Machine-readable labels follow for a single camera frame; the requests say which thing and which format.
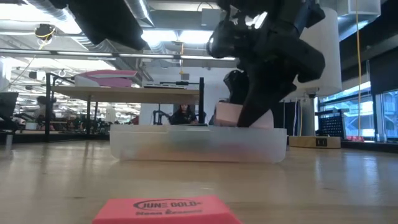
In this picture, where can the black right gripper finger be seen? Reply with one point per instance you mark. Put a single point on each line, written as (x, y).
(264, 93)
(236, 87)

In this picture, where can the pink sticky note pad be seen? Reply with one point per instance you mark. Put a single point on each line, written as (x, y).
(227, 113)

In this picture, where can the clear pencil box blue lid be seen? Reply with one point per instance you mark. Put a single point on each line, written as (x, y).
(199, 144)

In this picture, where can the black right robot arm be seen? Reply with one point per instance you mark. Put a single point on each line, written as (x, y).
(280, 7)

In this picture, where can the black background robot arm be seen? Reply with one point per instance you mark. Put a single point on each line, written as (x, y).
(160, 118)

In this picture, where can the black partition panels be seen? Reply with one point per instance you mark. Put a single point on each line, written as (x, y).
(287, 119)

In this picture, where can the white shade wooden base lamp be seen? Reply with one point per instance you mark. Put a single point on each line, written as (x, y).
(326, 46)

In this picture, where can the long hanging light bar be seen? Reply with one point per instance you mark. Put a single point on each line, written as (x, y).
(77, 53)

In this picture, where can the pink and white stapler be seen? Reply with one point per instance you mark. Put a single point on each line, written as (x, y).
(109, 79)

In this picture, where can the person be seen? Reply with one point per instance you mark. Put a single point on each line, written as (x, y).
(184, 117)

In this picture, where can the black perforated panel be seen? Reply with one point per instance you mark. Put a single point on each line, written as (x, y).
(329, 126)

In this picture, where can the silver desk calculator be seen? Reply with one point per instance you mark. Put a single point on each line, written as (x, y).
(161, 86)

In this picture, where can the wooden shelf black metal legs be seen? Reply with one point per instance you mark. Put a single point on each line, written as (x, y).
(124, 95)

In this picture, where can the dark monitor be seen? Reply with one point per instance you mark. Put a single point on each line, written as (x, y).
(7, 104)

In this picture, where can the pink rubber eraser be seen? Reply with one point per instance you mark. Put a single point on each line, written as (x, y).
(168, 211)

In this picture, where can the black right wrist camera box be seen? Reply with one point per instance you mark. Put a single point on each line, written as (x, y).
(225, 40)

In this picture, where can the black aluminium rig frame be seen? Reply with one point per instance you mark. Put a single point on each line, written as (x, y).
(31, 138)

